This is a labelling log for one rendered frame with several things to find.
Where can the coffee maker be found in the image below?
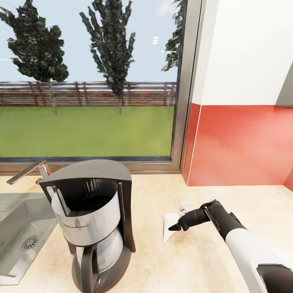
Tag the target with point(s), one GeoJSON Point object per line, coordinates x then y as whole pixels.
{"type": "Point", "coordinates": [92, 204]}

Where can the paper coffee filter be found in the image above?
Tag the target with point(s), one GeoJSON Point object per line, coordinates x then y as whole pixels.
{"type": "Point", "coordinates": [170, 219]}

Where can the drop in sink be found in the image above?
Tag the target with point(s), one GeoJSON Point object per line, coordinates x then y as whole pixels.
{"type": "Point", "coordinates": [23, 218]}

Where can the countertop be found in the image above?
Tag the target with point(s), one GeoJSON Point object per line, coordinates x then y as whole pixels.
{"type": "Point", "coordinates": [266, 211]}
{"type": "Point", "coordinates": [193, 261]}

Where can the fixed window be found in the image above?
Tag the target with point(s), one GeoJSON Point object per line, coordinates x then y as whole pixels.
{"type": "Point", "coordinates": [97, 79]}

